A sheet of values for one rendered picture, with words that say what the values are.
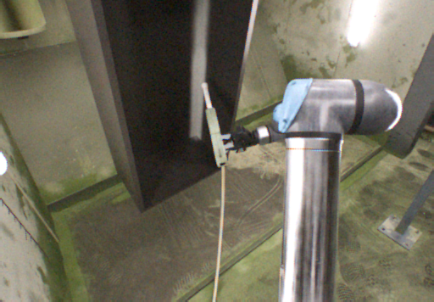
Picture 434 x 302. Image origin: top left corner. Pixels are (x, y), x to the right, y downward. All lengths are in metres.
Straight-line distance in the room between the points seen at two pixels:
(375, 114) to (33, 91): 2.15
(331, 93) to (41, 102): 2.04
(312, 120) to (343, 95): 0.08
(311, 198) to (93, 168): 1.89
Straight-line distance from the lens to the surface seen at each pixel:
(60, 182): 2.23
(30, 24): 1.99
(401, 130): 2.75
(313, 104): 0.54
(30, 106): 2.28
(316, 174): 0.53
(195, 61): 1.47
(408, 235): 2.22
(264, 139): 1.20
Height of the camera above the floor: 1.57
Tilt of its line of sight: 36 degrees down
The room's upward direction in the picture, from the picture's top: 4 degrees counter-clockwise
